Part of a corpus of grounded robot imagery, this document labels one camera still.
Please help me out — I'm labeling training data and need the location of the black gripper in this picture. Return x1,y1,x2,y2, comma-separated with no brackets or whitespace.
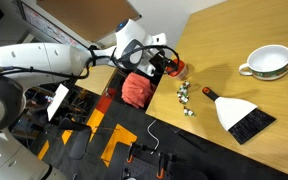
148,53,180,76

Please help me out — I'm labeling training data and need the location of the red plastic lid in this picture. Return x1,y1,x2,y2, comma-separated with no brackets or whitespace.
166,59,187,78

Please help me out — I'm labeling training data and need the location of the salmon pink cloth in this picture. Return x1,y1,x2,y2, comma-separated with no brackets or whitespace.
121,72,157,110

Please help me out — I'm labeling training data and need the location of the white brush with black bristles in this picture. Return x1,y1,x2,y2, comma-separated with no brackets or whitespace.
201,86,277,146

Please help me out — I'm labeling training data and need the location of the white soup mug green band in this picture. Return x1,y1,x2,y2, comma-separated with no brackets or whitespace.
238,44,288,81

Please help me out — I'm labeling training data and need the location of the black orange bar clamp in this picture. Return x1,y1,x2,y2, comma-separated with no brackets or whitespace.
156,151,167,180
126,143,135,164

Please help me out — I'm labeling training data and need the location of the brown cork board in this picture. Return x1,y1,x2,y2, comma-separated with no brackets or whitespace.
35,0,142,43

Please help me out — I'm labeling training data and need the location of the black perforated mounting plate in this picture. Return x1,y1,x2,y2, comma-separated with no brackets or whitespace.
120,142,209,180

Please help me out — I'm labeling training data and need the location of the dark grey office chair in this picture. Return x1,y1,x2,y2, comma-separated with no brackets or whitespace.
58,118,94,161

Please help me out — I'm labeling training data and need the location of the white flat panel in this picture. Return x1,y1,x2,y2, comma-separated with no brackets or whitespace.
46,83,70,122

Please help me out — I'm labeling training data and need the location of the framed whiteboard with writing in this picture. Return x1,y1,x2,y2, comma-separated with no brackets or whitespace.
17,0,86,52

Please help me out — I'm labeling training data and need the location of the white cable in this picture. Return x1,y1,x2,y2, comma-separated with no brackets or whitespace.
146,119,161,152

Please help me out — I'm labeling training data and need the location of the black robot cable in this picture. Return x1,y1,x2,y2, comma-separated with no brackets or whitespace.
0,44,182,81

